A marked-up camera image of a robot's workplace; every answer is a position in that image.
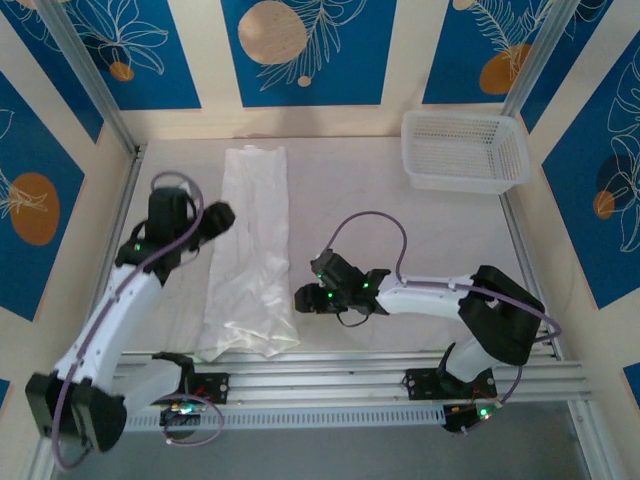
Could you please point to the white t-shirt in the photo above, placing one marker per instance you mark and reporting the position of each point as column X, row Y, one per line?
column 255, row 225

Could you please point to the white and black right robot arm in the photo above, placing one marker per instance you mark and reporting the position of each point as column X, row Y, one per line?
column 440, row 300

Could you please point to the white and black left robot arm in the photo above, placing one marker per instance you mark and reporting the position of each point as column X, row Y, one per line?
column 110, row 320

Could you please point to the black controller board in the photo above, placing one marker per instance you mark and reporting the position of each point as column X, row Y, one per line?
column 462, row 417
column 177, row 415

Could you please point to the white perforated plastic basket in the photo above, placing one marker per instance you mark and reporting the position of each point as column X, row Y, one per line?
column 465, row 150

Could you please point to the aluminium profile rail frame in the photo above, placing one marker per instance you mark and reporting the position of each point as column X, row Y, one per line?
column 310, row 380

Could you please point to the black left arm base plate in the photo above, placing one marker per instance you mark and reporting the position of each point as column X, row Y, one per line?
column 215, row 387

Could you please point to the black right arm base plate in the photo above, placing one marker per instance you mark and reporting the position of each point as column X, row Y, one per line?
column 420, row 385

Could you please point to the blue floral wall panel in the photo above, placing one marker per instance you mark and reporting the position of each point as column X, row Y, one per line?
column 590, row 200
column 55, row 85
column 350, row 75
column 450, row 65
column 165, row 80
column 565, row 75
column 35, row 140

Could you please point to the aluminium frame post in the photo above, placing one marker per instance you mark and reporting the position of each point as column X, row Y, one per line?
column 542, row 50
column 90, row 70

